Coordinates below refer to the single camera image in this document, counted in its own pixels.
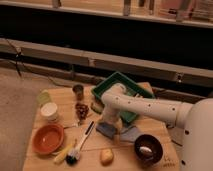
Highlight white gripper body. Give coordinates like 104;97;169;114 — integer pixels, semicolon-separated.
100;107;122;132

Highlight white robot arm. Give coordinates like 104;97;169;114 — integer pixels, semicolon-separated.
101;83;213;171

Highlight green cucumber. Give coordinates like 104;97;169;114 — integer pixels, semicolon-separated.
91;102;104;114

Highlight grey blue cloth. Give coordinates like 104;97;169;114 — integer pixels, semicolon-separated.
120;125;142;143

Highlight brown grape bunch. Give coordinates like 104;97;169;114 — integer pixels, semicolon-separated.
75;103;89;120

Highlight green plastic tray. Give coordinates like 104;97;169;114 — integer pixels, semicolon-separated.
91;72;154;124

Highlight yellow potato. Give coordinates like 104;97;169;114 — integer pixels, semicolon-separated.
100;148;114;165

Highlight dark metal cup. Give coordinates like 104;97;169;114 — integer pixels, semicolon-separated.
72;84;84;100

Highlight dark brown bowl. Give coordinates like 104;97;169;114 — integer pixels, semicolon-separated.
134;134;163;168

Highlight black white dish brush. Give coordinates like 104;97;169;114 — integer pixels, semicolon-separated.
65;121;95;165

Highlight white cup stack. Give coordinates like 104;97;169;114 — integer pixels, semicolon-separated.
40;102;59;121

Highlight yellow banana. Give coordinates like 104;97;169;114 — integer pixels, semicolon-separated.
53;139;77;164

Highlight orange bowl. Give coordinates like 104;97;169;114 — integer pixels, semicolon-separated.
32;124;64;155

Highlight light green cup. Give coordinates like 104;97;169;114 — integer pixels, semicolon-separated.
37;90;51;106

